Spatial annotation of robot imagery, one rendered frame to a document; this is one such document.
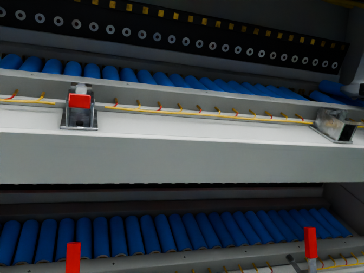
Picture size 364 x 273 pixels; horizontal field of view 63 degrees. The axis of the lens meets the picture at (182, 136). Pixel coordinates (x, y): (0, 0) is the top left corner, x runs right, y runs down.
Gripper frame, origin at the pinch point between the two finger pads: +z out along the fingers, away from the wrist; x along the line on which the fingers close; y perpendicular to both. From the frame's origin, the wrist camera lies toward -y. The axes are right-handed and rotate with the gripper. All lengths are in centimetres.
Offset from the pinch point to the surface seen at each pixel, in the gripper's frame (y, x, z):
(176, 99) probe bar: -3.0, 27.1, -3.4
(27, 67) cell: -1.1, 41.0, 0.7
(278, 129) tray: -5.3, 15.8, -5.0
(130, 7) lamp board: 8.2, 30.6, 7.2
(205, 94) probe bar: -2.3, 24.1, -3.6
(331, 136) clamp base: -5.5, 10.4, -6.9
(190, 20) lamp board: 8.0, 22.6, 7.2
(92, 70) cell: -0.6, 35.0, 2.1
